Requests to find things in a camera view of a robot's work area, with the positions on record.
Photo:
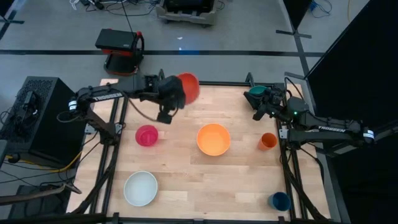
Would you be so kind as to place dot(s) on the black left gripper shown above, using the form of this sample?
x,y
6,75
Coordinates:
x,y
171,91

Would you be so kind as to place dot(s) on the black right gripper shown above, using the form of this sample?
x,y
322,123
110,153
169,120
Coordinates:
x,y
275,108

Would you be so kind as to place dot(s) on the teal plastic bowl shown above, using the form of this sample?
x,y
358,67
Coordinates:
x,y
258,90

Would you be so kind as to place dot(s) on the red plastic bowl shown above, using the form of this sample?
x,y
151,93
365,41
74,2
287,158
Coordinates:
x,y
190,87

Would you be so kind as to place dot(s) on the orange plastic cup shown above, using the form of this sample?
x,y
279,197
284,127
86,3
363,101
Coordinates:
x,y
268,140

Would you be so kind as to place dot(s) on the pink translucent bowl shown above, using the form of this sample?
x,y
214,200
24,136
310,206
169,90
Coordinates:
x,y
146,135

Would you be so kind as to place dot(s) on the white plastic bowl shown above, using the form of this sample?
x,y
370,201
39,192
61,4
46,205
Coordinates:
x,y
140,188

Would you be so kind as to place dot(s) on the blue plastic cup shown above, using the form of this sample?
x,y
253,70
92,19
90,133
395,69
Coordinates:
x,y
280,201

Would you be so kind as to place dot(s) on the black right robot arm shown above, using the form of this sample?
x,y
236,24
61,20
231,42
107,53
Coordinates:
x,y
329,129

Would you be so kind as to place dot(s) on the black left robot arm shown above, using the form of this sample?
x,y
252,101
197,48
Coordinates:
x,y
102,96

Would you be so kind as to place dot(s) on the orange plastic bowl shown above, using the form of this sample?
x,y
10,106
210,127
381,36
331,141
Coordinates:
x,y
213,140

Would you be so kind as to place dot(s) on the red and black cart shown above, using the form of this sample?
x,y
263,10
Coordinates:
x,y
115,40

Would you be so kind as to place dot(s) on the grey equipment dolly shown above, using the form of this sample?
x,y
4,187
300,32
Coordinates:
x,y
186,17

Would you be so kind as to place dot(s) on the black partition with foot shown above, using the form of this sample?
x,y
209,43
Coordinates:
x,y
295,12

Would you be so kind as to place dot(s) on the large black partition panel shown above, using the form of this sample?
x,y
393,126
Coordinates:
x,y
357,62

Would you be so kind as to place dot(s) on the black power strip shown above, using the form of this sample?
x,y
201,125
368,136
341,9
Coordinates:
x,y
99,5

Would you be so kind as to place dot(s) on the black computer tower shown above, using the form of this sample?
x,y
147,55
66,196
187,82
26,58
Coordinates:
x,y
62,124

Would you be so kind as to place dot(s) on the grey metal beam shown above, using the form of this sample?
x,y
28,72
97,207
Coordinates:
x,y
387,131

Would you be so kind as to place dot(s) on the black device on tower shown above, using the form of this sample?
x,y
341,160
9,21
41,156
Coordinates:
x,y
28,99

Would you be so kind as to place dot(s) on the black floor box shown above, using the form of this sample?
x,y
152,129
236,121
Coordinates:
x,y
31,210

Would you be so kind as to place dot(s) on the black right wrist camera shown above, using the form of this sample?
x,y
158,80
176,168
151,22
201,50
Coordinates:
x,y
275,95

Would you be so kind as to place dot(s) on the black metal table frame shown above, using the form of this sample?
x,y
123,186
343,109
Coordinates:
x,y
224,83

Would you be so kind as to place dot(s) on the silver mounting bracket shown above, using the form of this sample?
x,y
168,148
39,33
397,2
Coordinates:
x,y
91,128
283,133

